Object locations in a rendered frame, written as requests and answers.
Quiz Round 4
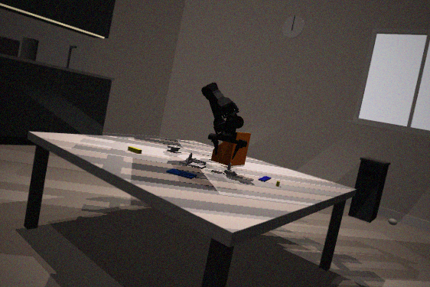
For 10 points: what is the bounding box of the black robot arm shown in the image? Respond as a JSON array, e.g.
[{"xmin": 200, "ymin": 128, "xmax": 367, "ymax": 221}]
[{"xmin": 201, "ymin": 83, "xmax": 244, "ymax": 142}]

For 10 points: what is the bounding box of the yellow flat bar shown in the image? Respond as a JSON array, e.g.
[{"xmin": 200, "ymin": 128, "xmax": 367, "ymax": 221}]
[{"xmin": 127, "ymin": 146, "xmax": 142, "ymax": 154}]

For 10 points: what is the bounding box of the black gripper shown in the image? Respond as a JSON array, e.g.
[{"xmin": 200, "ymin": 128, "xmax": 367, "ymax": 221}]
[{"xmin": 208, "ymin": 125, "xmax": 247, "ymax": 159}]

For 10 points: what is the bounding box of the blue block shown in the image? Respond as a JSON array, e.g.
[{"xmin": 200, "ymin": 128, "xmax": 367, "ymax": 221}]
[{"xmin": 166, "ymin": 168, "xmax": 197, "ymax": 179}]

